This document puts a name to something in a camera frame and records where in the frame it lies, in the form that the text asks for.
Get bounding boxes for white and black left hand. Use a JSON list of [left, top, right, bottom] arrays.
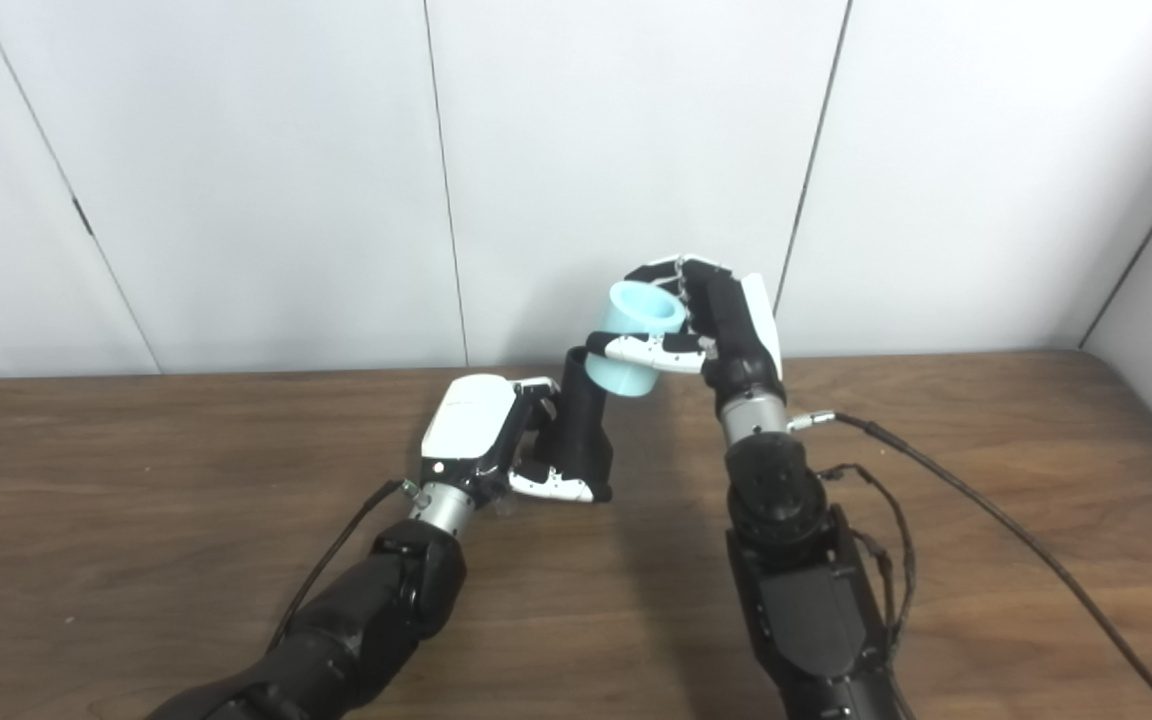
[[419, 374, 612, 511]]

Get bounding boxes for white and black right hand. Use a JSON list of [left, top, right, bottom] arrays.
[[586, 255, 785, 406]]

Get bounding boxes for black nozzle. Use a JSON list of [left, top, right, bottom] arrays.
[[536, 347, 615, 501]]

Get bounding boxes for light-blue hose piece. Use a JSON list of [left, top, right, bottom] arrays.
[[584, 281, 687, 398]]

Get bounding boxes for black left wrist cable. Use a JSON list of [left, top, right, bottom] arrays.
[[266, 478, 427, 651]]

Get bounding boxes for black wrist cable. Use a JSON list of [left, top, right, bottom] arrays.
[[266, 478, 427, 651], [786, 410, 1152, 720]]

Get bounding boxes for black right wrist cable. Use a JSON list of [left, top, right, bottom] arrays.
[[786, 410, 1152, 720]]

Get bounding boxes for thin black forearm wires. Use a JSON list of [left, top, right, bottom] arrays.
[[816, 462, 919, 661]]

